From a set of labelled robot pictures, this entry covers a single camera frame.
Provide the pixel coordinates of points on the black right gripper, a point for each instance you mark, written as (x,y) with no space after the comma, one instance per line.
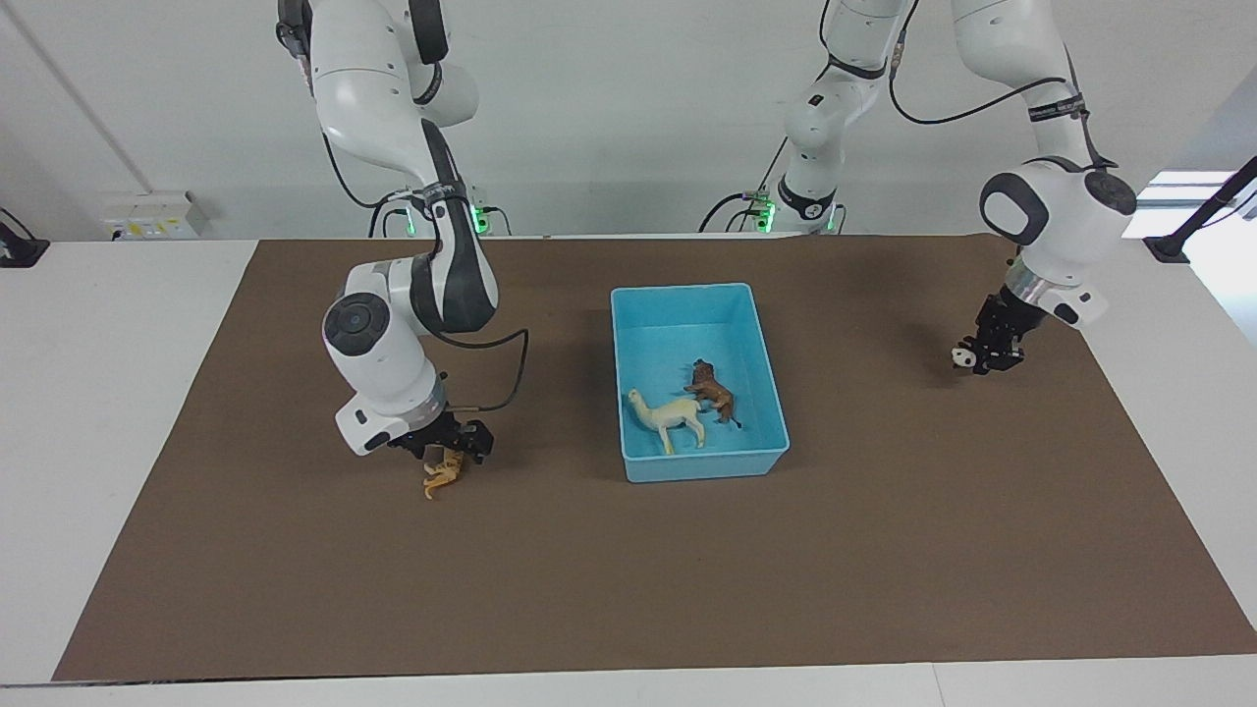
(434,434)

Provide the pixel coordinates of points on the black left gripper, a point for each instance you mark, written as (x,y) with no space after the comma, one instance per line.
(1007,316)

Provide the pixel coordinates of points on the orange tiger toy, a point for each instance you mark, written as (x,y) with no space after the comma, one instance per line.
(442,476)

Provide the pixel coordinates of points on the black white panda toy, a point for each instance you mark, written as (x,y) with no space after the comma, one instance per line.
(960,360)

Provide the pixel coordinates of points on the cream llama toy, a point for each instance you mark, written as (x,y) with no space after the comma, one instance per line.
(673,414)

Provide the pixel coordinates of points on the brown lion toy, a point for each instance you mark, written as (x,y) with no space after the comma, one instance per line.
(715,393)

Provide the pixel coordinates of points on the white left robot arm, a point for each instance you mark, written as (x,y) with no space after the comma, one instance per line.
(1061,226)

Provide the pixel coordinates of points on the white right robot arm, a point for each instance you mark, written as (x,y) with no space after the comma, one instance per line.
(378,363)

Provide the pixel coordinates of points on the blue plastic storage box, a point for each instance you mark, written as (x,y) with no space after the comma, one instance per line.
(678,314)

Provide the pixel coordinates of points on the brown table mat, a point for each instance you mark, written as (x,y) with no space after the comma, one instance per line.
(491,589)

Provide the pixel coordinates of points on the black clamp stand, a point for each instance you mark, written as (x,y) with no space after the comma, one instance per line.
(1203,211)

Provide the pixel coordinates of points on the black table clamp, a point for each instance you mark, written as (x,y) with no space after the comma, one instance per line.
(20,250)

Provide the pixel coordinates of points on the white wall socket box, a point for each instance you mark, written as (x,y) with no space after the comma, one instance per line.
(152,216)

